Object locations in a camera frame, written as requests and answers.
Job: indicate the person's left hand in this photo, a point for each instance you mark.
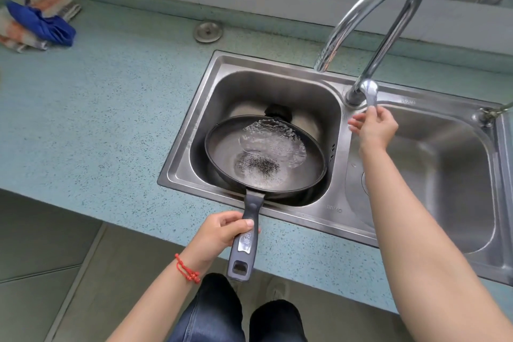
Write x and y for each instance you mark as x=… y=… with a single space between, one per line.
x=214 y=239

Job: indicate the person's right hand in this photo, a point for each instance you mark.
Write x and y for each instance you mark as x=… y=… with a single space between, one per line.
x=376 y=131

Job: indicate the person's left thumb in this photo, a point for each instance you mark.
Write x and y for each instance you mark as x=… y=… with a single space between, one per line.
x=240 y=227

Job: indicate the person's right fingers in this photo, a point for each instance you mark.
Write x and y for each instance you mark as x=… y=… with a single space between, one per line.
x=358 y=121

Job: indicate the black frying pan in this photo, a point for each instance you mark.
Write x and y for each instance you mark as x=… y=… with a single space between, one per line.
x=224 y=153

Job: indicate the person's left forearm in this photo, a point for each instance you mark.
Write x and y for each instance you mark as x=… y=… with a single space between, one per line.
x=156 y=305

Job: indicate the person's right forearm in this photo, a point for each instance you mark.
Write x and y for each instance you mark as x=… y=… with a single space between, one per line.
x=416 y=257

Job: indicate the dark food residue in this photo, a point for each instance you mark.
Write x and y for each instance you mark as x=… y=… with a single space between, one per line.
x=257 y=164

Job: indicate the black sink drain strainer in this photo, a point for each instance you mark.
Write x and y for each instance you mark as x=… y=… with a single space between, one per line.
x=278 y=111

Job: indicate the person's left leg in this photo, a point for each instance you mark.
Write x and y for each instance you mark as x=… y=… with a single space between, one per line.
x=212 y=313

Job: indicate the person's leg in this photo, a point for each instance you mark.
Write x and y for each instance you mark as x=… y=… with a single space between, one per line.
x=276 y=323
x=212 y=313

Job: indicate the person's right leg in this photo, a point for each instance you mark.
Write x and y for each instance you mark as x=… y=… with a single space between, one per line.
x=276 y=323

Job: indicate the stainless steel double sink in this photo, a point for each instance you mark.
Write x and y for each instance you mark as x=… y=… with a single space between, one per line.
x=449 y=177

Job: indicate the metal sink corner fitting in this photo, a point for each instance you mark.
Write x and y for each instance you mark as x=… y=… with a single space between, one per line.
x=487 y=115

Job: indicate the round metal counter cap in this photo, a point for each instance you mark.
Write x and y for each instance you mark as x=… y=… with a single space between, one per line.
x=208 y=31

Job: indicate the blue cloth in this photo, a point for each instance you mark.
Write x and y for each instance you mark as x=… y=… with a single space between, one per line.
x=44 y=25

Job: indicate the orange striped towel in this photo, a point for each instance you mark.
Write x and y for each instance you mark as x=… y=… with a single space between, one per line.
x=54 y=3

